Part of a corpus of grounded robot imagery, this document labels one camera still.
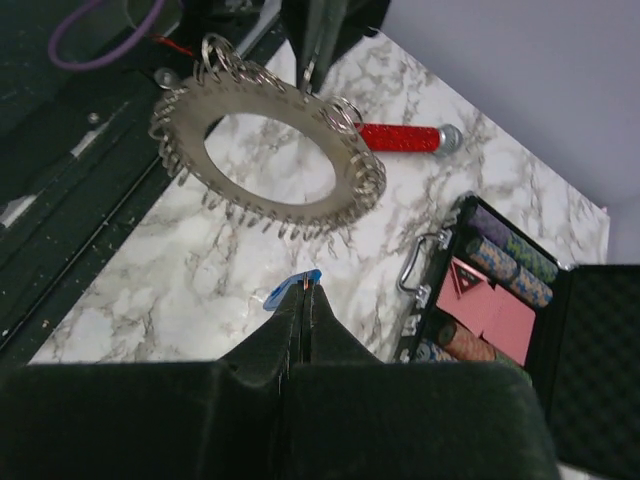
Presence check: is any pink playing card deck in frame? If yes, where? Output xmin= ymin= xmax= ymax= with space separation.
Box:
xmin=436 ymin=257 xmax=536 ymax=366

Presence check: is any blue key tag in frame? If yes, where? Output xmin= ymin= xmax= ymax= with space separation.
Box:
xmin=262 ymin=269 xmax=324 ymax=311

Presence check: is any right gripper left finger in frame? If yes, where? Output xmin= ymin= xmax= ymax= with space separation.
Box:
xmin=1 ymin=285 xmax=303 ymax=479

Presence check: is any red toy microphone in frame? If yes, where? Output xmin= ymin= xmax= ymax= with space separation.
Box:
xmin=358 ymin=123 xmax=463 ymax=156

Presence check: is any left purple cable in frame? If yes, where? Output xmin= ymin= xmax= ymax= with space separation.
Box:
xmin=48 ymin=0 xmax=166 ymax=71

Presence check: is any black poker chip case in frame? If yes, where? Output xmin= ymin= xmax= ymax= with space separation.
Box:
xmin=394 ymin=193 xmax=639 ymax=479

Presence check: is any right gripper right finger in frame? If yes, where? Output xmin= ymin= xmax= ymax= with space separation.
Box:
xmin=281 ymin=285 xmax=559 ymax=479

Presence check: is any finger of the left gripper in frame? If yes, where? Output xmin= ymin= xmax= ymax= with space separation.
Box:
xmin=314 ymin=0 xmax=390 ymax=93
xmin=280 ymin=0 xmax=325 ymax=85

